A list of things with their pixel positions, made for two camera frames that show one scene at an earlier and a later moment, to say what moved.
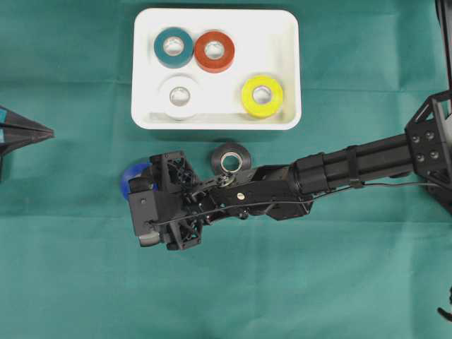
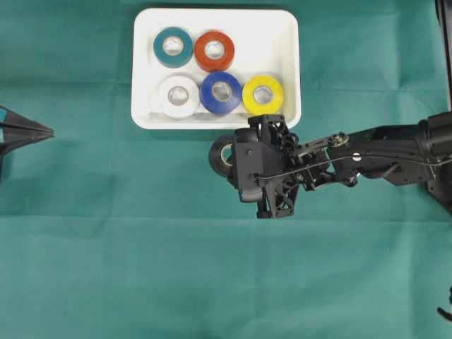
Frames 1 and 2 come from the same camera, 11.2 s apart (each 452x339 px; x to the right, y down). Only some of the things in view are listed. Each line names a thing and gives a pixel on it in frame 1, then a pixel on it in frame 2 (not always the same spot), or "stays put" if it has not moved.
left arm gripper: x=17 y=131 stays put
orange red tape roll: x=219 y=64 stays put
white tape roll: x=169 y=83 stays put
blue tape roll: x=135 y=170 -> x=213 y=104
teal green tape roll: x=169 y=61 stays put
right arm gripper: x=186 y=202 -> x=289 y=167
